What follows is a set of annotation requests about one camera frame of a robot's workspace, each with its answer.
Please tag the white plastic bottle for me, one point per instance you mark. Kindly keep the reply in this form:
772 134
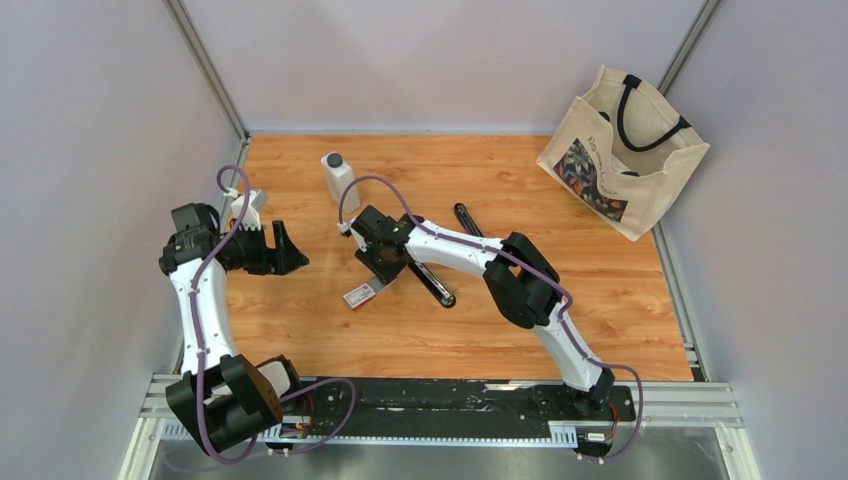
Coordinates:
339 174

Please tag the beige canvas tote bag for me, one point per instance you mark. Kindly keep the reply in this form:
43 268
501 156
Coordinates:
624 152

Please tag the red white staple box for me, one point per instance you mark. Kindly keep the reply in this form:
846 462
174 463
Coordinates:
362 293

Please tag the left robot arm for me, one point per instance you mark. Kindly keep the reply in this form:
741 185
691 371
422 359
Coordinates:
221 398

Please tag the blue stapler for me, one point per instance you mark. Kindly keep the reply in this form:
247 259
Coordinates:
466 220

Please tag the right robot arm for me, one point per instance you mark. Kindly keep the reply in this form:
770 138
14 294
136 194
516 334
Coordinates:
524 286

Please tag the black stapler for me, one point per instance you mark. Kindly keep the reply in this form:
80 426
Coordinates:
433 284

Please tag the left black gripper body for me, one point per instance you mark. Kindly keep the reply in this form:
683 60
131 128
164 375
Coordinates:
255 258

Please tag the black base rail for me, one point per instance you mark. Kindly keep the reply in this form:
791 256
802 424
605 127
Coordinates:
446 409

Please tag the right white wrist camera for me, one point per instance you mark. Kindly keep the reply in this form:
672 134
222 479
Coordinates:
346 230

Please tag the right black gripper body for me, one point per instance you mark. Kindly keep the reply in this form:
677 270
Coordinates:
376 257

